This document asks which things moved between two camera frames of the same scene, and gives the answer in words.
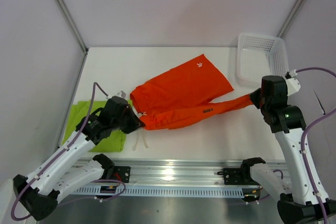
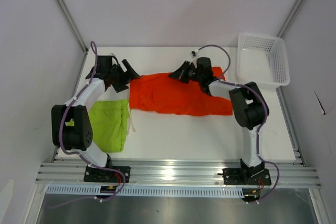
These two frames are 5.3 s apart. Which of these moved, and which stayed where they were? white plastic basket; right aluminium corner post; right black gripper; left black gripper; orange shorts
Moved: orange shorts; left black gripper; right black gripper
Stayed: white plastic basket; right aluminium corner post
